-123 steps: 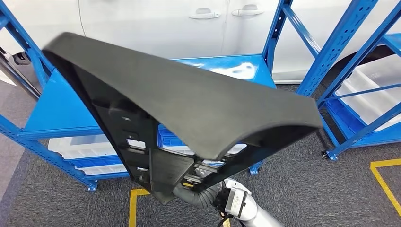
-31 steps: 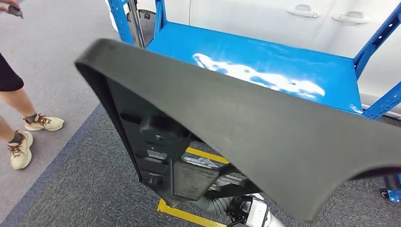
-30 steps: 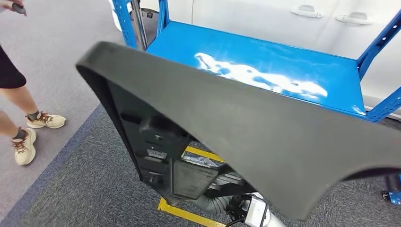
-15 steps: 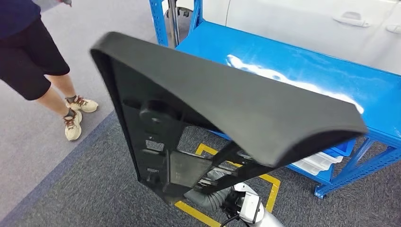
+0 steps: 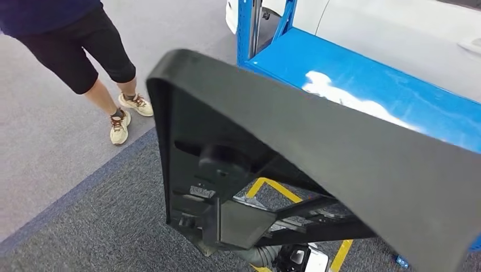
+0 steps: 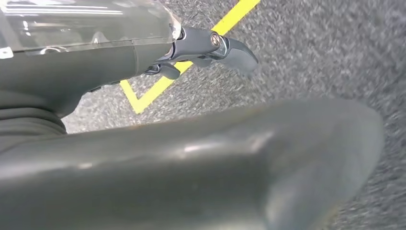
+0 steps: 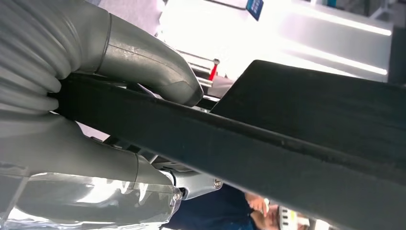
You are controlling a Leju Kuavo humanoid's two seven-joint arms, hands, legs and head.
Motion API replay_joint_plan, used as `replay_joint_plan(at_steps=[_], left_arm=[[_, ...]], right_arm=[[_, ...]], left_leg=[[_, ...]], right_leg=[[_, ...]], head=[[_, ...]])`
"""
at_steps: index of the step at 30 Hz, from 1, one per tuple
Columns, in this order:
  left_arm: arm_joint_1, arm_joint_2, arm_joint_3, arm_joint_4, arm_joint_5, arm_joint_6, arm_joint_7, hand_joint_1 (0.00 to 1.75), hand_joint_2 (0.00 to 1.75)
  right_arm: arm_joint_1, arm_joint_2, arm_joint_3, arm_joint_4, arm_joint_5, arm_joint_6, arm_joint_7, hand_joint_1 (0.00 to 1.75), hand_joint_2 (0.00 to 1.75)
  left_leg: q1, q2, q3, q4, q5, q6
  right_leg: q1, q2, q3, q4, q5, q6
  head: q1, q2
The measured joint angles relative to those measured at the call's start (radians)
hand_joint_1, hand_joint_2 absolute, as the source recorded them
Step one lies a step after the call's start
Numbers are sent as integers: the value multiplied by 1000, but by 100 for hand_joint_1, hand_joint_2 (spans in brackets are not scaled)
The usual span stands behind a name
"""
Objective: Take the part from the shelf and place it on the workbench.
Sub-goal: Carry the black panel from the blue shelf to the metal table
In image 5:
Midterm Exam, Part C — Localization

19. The black plastic panel part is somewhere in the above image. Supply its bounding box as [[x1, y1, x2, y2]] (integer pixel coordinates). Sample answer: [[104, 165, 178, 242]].
[[145, 49, 481, 272]]

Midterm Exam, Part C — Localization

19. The blue metal shelf rack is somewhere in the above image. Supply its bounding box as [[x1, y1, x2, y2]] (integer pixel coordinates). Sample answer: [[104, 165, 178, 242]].
[[235, 0, 481, 253]]

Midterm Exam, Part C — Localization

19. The white car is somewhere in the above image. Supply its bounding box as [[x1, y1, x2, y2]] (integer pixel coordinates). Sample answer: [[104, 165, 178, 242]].
[[225, 0, 481, 104]]

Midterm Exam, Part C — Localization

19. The person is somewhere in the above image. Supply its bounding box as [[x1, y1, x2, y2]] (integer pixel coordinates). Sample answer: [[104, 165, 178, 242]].
[[0, 0, 155, 146]]

